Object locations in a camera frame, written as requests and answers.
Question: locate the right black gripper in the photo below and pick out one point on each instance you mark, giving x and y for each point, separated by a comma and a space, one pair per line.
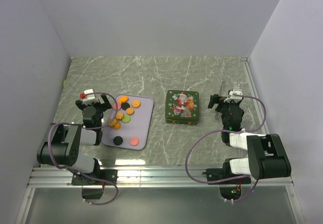
214, 99

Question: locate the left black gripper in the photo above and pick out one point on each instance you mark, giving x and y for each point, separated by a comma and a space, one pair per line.
104, 106

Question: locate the black sandwich cookie bottom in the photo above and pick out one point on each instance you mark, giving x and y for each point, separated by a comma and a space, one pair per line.
118, 140

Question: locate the black sandwich cookie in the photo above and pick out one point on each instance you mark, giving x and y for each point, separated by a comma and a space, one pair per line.
118, 140
125, 105

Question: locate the gold tin lid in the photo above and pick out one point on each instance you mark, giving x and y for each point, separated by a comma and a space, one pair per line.
183, 103

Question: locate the green cookie tin box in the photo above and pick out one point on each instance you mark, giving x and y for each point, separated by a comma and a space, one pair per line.
182, 120

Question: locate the round tan biscuit top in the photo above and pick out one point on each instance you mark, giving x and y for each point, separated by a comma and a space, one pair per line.
136, 103

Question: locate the round tan biscuit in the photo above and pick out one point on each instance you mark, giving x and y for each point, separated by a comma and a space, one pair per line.
136, 103
113, 123

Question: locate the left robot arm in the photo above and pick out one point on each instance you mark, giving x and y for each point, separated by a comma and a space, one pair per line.
61, 143

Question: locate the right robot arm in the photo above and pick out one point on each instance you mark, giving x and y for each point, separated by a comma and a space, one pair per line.
266, 156

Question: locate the round tan biscuit left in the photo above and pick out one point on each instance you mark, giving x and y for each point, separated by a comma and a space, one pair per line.
113, 123

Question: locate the orange swirl cookie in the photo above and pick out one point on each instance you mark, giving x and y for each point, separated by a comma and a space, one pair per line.
117, 126

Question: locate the orange flower cookie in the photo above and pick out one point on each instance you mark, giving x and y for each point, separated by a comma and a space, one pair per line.
119, 116

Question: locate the pink sandwich cookie top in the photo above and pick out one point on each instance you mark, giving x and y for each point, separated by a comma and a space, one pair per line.
116, 106

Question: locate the pink sandwich cookie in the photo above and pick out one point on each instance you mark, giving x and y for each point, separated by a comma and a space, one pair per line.
116, 106
134, 141

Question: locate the green macaron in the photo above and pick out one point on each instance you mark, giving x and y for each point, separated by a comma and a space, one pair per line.
126, 118

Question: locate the black sandwich cookie top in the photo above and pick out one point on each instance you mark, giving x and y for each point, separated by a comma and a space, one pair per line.
125, 105

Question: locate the orange round cookie middle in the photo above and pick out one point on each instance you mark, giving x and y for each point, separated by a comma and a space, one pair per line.
129, 111

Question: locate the orange fish cookie top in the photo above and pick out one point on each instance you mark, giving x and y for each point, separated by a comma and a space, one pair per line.
123, 99

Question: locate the purple plastic tray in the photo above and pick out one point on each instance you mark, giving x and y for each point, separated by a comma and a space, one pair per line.
138, 126

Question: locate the pink sandwich cookie bottom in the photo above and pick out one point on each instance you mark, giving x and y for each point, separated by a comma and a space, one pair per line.
134, 141

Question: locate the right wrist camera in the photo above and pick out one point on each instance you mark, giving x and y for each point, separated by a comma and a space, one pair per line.
234, 95

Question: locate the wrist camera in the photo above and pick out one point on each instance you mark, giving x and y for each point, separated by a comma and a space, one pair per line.
88, 97
234, 95

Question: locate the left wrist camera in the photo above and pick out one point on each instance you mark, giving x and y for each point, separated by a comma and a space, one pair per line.
88, 97

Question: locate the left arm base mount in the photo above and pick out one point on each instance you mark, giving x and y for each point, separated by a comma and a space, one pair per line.
93, 184

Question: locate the aluminium rail frame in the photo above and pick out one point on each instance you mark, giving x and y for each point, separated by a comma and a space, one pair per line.
153, 184

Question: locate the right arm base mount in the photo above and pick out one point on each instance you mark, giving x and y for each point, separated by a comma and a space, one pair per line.
231, 189

